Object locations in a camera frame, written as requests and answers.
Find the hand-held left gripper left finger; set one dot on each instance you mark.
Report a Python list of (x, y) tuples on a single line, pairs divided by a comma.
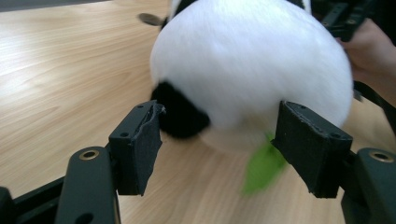
[(137, 149)]

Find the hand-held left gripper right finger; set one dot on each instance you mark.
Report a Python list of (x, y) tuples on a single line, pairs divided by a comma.
[(314, 149)]

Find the panda plush toy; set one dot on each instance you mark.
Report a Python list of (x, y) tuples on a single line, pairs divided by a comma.
[(249, 68)]

